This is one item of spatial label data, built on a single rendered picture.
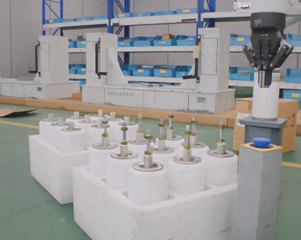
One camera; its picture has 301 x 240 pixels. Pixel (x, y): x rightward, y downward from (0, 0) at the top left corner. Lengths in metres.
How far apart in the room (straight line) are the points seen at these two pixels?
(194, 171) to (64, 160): 0.53
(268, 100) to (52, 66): 3.14
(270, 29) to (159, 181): 0.41
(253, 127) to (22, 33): 7.56
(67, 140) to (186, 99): 1.88
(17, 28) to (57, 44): 4.31
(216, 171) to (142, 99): 2.34
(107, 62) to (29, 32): 5.14
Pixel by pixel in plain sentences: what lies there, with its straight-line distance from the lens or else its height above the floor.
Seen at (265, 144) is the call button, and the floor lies 0.32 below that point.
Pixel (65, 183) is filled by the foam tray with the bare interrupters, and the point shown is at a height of 0.08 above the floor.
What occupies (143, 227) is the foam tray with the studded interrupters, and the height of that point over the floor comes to 0.14.
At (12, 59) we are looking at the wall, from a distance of 8.27.
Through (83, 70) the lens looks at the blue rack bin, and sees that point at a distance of 7.18.
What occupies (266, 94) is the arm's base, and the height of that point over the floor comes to 0.40.
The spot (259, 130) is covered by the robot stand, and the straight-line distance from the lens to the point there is 1.27.
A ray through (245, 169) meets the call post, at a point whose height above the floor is 0.26.
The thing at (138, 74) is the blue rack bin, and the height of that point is 0.30.
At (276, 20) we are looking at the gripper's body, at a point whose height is 0.59.
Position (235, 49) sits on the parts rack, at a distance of 5.59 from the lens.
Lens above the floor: 0.49
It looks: 9 degrees down
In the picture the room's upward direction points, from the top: 1 degrees clockwise
